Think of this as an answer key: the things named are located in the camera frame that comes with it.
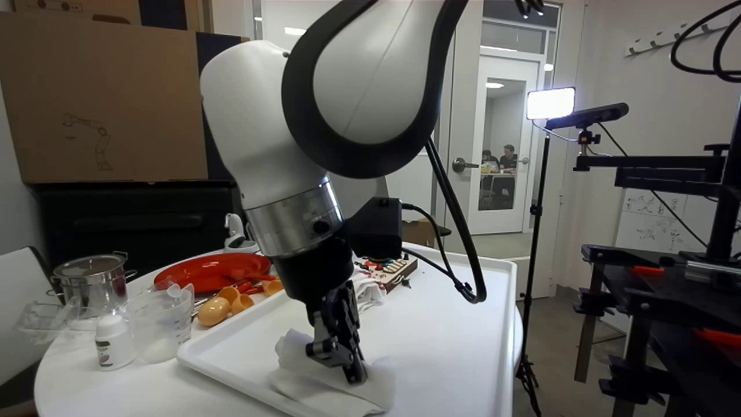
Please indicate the whiteboard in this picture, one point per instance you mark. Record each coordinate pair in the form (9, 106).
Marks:
(656, 223)

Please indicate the small orange toy food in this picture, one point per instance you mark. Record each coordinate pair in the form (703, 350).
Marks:
(270, 286)

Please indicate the yellow toy lemon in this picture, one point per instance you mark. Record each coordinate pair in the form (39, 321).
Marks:
(212, 312)

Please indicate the white plastic tray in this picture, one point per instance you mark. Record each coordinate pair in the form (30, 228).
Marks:
(448, 340)

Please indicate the small white bottle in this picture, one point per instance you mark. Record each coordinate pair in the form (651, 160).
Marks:
(112, 349)

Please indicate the white towel with red stripes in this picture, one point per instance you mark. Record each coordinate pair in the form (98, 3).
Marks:
(378, 391)

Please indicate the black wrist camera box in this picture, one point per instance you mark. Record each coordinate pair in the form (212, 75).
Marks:
(373, 228)

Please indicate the black bar camera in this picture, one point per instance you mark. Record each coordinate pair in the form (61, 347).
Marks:
(586, 116)

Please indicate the orange toy croissant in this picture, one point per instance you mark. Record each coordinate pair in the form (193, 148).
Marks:
(231, 295)

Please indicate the brown box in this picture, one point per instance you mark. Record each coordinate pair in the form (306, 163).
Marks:
(417, 233)

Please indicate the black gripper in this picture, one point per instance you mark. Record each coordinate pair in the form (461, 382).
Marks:
(312, 270)

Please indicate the white door with window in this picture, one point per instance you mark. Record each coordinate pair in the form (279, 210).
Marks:
(475, 155)

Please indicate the black workbench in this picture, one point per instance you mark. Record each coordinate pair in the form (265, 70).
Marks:
(679, 309)

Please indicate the black cabinet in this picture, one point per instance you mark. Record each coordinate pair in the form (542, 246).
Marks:
(140, 223)

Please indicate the black camera rig arm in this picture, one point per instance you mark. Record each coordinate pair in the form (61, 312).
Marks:
(663, 165)

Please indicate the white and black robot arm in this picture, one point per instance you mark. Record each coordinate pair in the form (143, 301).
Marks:
(263, 131)

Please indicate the black light stand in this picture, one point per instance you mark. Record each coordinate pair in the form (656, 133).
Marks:
(537, 233)

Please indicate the large cardboard box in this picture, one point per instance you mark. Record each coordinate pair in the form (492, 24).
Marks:
(101, 100)

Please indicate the bright light panel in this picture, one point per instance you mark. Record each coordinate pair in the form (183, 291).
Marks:
(551, 104)

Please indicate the wall hook rail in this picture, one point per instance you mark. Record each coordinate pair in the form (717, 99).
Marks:
(673, 38)

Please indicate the clear plastic container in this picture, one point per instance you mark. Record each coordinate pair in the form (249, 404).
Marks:
(157, 325)

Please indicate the red bowl with food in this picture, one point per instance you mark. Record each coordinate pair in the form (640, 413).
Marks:
(199, 273)

